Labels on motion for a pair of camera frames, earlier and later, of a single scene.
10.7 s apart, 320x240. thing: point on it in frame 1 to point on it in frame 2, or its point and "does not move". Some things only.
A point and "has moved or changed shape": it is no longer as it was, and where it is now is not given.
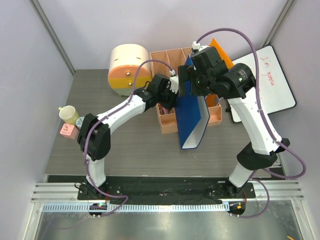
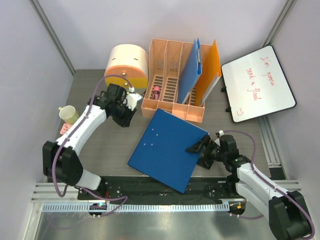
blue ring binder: x=192 y=116 to x=161 y=152
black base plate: x=166 y=189 does not move
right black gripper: x=184 y=75 to x=197 y=148
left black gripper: x=174 y=97 to x=126 y=122
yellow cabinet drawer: x=128 y=82 does not move
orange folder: x=210 y=99 has moved or changed shape
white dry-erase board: x=275 y=93 does not move
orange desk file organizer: x=167 y=61 has moved or changed shape
